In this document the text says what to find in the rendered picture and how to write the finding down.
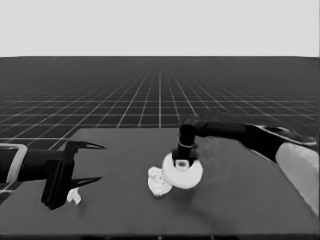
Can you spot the round white carrier with pins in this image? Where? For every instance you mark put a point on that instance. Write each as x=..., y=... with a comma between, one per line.
x=164, y=192

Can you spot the large thick white disc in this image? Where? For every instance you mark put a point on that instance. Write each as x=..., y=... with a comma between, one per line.
x=183, y=178

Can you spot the small white toothed gear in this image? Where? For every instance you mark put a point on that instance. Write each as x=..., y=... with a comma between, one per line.
x=153, y=175
x=153, y=191

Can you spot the small white T-shaped piece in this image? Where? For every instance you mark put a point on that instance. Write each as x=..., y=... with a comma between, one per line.
x=75, y=197

